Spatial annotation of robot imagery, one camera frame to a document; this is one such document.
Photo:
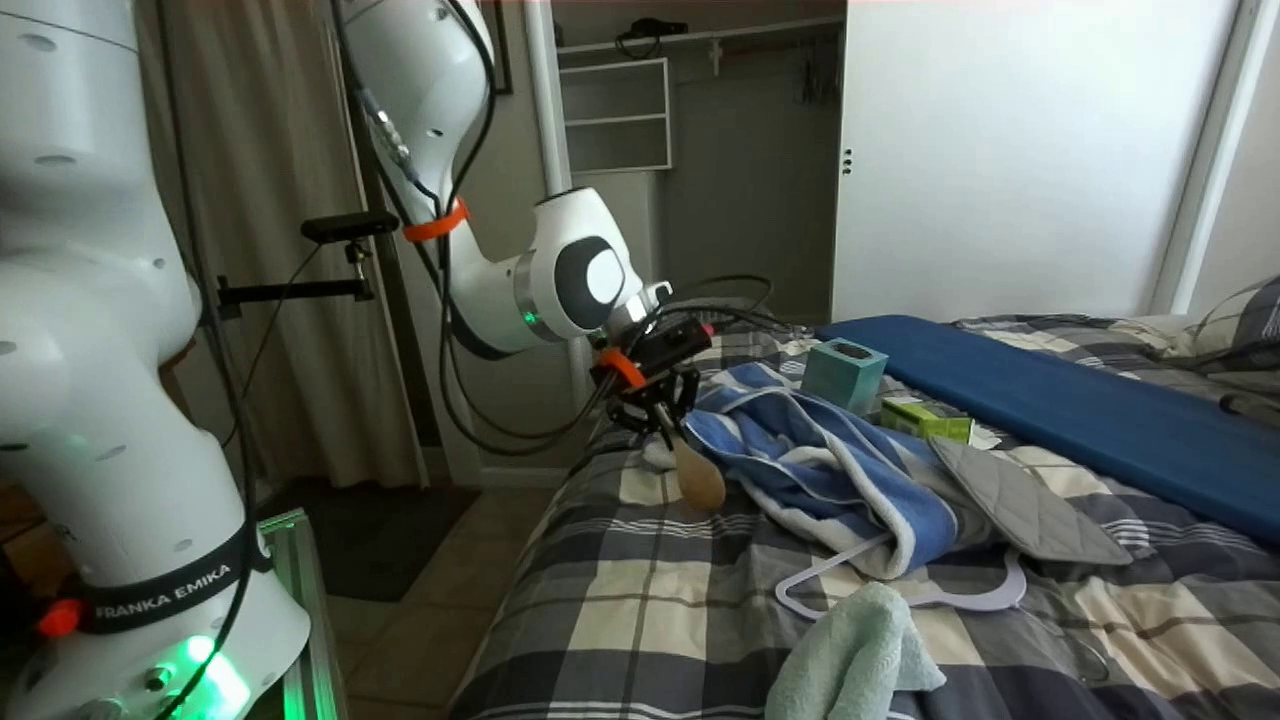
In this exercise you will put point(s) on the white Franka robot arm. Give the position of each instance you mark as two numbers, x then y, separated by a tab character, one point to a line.
81	401

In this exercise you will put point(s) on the blue mat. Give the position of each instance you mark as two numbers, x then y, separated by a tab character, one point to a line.
1093	401

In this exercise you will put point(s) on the dark floor rug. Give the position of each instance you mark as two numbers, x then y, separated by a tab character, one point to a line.
374	542

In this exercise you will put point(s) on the white sliding closet door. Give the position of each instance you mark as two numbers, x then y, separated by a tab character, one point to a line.
1027	146

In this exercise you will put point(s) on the robot mounting stand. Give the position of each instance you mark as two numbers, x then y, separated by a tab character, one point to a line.
307	624

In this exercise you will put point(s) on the teal blue box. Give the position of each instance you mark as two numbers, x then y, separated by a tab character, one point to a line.
841	383

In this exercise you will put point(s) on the light green towel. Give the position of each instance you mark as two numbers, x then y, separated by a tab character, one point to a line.
854	662

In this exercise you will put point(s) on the blue white striped towel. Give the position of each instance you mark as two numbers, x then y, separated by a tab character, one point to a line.
827	465

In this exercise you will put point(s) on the closet hanging rod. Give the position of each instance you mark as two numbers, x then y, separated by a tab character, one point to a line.
721	33

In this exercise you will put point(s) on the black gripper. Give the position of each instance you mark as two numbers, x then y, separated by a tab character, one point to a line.
657	385

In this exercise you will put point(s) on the white closet shelf unit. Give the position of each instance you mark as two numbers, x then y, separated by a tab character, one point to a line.
616	113

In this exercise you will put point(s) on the beige curtain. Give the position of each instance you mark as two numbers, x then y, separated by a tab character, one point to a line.
265	134

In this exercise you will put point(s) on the grey quilted cloth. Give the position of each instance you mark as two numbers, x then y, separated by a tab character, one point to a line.
1027	507

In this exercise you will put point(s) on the green packet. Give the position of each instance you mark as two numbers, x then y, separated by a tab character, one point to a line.
924	422

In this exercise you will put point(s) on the black camera on tripod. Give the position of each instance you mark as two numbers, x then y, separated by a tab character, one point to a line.
351	226

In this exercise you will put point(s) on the plaid bedspread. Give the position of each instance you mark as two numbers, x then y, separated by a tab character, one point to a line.
642	602

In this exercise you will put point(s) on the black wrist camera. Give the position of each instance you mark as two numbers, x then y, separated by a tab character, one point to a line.
676	337

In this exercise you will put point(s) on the wooden spoon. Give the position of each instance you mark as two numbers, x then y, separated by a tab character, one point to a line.
697	478

